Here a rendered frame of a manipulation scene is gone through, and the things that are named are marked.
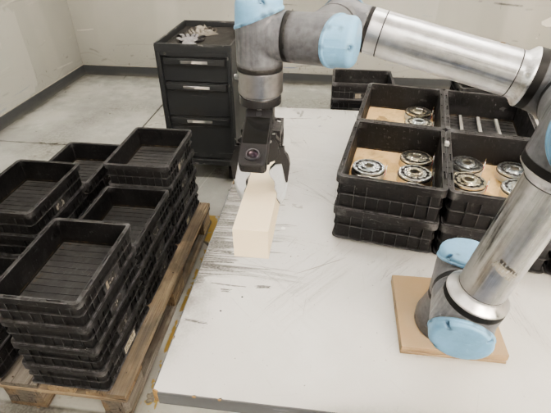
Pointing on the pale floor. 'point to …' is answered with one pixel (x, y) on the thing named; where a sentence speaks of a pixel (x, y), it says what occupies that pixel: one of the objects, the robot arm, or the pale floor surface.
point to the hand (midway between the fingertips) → (261, 199)
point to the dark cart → (202, 90)
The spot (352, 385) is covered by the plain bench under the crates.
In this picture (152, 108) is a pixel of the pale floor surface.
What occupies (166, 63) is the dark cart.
